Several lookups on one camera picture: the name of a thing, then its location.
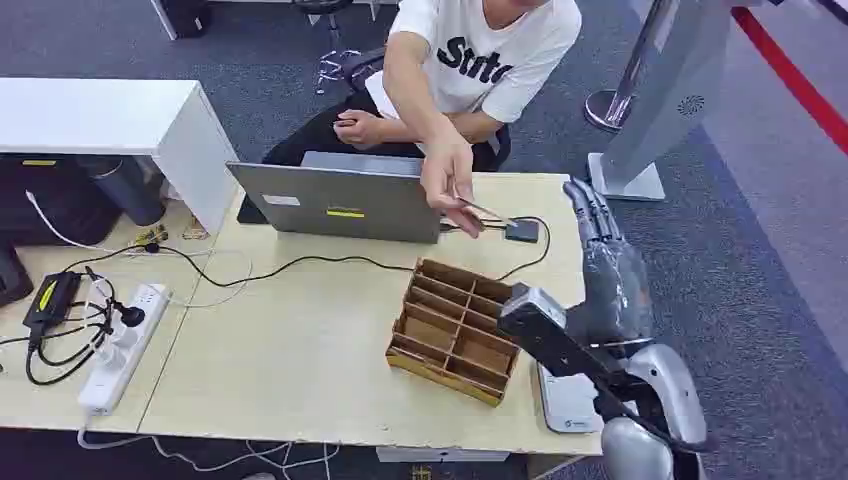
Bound red barrier belt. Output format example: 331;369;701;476
731;5;848;158

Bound person's left hand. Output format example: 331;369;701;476
332;109;387;151

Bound chrome stanchion post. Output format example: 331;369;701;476
583;0;678;132

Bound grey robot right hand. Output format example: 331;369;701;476
563;176;655;347

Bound black card reader cable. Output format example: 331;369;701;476
439;215;552;282

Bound long black power cable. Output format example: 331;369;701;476
63;242;416;290

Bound dark cylindrical bin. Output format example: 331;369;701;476
89;155;168;228

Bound thin card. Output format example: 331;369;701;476
455;195;519;228

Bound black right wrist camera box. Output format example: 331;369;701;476
497;283;601;397

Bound white cabinet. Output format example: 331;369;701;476
0;77;240;235

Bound dark stool base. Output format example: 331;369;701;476
293;0;354;41

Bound black adapter cable bundle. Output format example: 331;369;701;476
0;266;122;388

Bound thin white cable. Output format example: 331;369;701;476
25;190;254;310

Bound white flat device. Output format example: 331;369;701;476
537;363;605;436

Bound wooden compartment card box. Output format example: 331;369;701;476
385;257;523;409

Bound person's right hand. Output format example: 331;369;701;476
419;132;486;240

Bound white cables under desk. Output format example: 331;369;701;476
76;413;340;480

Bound black plug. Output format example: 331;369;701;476
113;301;147;329

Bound grey kiosk stand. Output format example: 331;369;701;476
587;0;738;203

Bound person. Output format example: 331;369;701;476
261;0;584;175

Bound white power strip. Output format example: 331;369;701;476
77;282;173;418

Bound black power adapter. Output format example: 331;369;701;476
22;270;83;333

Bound black object at desk edge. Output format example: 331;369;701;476
0;243;35;309

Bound black box under cabinet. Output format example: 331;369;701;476
0;154;125;248

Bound grey laptop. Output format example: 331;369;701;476
225;150;444;246

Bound black bin by white frame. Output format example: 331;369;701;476
150;0;215;41

